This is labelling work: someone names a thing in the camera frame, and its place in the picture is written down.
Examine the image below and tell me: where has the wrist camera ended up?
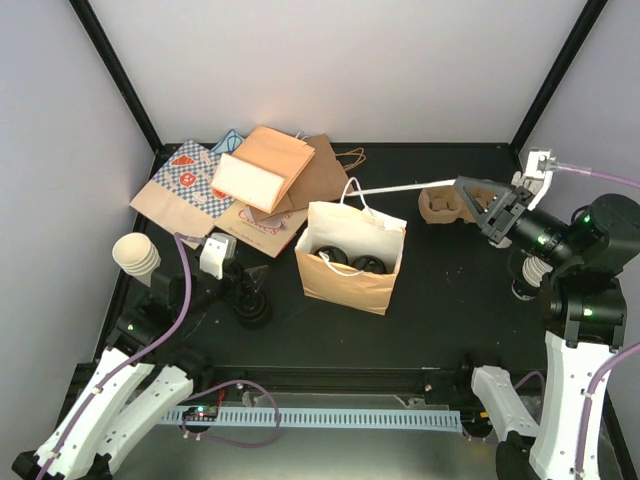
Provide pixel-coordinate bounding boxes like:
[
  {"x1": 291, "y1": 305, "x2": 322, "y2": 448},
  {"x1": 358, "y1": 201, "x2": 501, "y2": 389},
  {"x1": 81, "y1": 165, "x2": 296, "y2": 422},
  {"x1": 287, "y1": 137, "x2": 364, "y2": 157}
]
[
  {"x1": 199, "y1": 233, "x2": 237, "y2": 280},
  {"x1": 511, "y1": 149, "x2": 557, "y2": 211}
]

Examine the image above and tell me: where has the cream cakes printed paper bag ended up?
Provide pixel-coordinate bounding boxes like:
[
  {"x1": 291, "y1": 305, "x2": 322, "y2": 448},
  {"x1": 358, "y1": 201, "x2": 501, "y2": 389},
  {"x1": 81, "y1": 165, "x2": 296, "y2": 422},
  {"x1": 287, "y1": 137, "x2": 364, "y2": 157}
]
[{"x1": 215, "y1": 201, "x2": 307, "y2": 258}]

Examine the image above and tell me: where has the left stack of paper cups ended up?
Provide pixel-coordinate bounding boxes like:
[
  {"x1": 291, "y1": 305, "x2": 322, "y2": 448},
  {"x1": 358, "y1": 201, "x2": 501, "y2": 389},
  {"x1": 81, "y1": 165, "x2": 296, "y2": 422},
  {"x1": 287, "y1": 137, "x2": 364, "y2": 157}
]
[{"x1": 112, "y1": 232, "x2": 161, "y2": 287}]

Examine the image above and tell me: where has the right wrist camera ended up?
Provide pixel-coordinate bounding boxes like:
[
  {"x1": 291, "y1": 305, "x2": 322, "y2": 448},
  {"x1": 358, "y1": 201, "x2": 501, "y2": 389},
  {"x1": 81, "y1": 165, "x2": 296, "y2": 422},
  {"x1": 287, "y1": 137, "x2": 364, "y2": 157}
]
[{"x1": 511, "y1": 149, "x2": 557, "y2": 211}]

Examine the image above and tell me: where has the folded orange paper bag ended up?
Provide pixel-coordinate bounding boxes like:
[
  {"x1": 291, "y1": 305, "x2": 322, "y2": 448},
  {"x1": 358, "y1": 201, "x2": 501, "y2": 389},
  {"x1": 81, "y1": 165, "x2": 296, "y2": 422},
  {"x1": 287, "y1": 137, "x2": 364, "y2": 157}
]
[{"x1": 211, "y1": 126, "x2": 315, "y2": 214}]

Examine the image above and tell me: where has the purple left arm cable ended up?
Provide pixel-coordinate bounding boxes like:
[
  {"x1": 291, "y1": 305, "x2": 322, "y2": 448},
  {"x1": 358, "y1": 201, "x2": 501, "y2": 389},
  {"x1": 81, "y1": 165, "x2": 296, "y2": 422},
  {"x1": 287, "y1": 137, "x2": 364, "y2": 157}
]
[{"x1": 34, "y1": 232, "x2": 283, "y2": 480}]

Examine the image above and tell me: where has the black cup lid stack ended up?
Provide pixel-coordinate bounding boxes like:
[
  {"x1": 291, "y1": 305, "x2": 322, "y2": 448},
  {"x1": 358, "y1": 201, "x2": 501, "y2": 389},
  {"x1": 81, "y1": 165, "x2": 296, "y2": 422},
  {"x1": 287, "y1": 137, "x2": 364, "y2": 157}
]
[{"x1": 232, "y1": 292, "x2": 273, "y2": 330}]

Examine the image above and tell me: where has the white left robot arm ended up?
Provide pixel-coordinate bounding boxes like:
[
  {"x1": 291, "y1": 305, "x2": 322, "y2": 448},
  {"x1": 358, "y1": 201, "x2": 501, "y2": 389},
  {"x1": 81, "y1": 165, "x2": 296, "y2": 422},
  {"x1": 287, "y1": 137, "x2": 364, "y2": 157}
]
[{"x1": 12, "y1": 261, "x2": 272, "y2": 479}]

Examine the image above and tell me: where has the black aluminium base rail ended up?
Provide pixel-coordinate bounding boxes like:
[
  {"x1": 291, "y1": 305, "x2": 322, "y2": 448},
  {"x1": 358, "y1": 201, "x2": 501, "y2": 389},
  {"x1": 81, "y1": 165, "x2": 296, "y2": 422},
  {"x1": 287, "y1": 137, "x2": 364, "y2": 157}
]
[{"x1": 199, "y1": 365, "x2": 516, "y2": 406}]

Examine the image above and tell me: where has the light blue paper bag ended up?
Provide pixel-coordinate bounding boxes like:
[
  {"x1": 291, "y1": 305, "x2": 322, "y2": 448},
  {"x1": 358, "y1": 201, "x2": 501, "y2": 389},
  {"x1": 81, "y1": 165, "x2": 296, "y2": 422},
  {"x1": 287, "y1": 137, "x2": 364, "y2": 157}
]
[{"x1": 210, "y1": 129, "x2": 245, "y2": 155}]

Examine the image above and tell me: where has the dark brown paper bag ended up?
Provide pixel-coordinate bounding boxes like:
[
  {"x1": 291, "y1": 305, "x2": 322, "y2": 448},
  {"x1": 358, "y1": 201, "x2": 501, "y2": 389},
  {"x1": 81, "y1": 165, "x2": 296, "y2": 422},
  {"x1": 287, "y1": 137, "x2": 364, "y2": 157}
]
[{"x1": 287, "y1": 134, "x2": 366, "y2": 211}]

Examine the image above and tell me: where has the black frame post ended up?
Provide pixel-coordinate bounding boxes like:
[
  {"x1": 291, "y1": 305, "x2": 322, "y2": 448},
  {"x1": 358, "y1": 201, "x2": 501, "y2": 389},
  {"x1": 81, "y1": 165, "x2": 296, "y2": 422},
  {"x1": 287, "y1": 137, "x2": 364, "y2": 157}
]
[
  {"x1": 69, "y1": 0, "x2": 163, "y2": 154},
  {"x1": 510, "y1": 0, "x2": 608, "y2": 153}
]

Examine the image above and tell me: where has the white slotted cable duct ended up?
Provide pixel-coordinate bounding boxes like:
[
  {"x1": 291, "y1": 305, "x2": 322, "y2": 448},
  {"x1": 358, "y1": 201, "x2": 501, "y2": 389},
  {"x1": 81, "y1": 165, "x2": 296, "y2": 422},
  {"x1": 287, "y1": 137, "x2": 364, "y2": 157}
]
[{"x1": 159, "y1": 406, "x2": 462, "y2": 434}]

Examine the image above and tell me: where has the right black frame post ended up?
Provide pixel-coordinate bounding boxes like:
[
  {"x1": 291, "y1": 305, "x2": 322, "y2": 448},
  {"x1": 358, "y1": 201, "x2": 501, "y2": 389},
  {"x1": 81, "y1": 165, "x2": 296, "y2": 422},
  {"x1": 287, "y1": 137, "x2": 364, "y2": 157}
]
[{"x1": 510, "y1": 0, "x2": 608, "y2": 153}]

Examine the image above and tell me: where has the stack of paper cups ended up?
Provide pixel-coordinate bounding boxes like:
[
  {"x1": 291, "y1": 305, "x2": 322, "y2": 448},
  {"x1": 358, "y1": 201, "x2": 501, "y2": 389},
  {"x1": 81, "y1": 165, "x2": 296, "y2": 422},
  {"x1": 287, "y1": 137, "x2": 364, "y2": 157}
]
[
  {"x1": 511, "y1": 257, "x2": 553, "y2": 301},
  {"x1": 112, "y1": 232, "x2": 161, "y2": 287}
]

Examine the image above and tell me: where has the right stack of paper cups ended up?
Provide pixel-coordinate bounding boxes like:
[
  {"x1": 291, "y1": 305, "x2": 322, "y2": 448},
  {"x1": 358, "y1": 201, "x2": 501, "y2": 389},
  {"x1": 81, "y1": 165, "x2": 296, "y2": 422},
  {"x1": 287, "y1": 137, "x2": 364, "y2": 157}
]
[{"x1": 511, "y1": 257, "x2": 553, "y2": 301}]

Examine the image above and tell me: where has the blue checkered paper bag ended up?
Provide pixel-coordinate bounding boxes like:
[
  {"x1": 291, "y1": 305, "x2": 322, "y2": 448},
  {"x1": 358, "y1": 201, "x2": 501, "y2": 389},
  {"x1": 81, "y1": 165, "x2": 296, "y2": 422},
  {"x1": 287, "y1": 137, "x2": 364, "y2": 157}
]
[{"x1": 130, "y1": 140, "x2": 233, "y2": 237}]

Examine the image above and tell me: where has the orange kraft paper bag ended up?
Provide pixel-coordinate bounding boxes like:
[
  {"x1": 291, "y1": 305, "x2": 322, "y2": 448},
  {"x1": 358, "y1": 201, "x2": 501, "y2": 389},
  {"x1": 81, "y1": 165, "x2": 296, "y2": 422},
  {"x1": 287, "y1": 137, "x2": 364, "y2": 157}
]
[{"x1": 294, "y1": 200, "x2": 407, "y2": 315}]

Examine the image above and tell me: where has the cardboard cup carrier stack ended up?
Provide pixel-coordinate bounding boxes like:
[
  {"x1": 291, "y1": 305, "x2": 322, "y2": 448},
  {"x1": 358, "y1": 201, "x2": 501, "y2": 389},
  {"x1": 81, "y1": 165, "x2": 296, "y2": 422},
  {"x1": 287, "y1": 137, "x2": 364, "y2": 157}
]
[{"x1": 418, "y1": 186, "x2": 476, "y2": 224}]

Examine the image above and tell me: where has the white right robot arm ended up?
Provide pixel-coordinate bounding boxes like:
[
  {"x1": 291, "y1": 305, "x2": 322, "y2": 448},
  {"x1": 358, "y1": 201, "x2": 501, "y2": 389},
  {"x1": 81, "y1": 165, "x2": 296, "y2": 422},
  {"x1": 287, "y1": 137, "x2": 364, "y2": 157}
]
[{"x1": 454, "y1": 177, "x2": 639, "y2": 479}]

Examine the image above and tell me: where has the left black frame post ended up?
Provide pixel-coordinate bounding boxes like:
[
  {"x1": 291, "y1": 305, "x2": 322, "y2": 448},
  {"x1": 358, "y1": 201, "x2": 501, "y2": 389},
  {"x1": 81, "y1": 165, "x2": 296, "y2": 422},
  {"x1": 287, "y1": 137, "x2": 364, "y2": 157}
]
[{"x1": 69, "y1": 0, "x2": 163, "y2": 154}]

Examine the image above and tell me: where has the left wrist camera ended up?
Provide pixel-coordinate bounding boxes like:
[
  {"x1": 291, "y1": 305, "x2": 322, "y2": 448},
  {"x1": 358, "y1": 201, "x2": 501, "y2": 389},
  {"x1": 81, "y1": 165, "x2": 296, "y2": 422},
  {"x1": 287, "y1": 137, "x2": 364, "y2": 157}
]
[{"x1": 199, "y1": 233, "x2": 237, "y2": 280}]

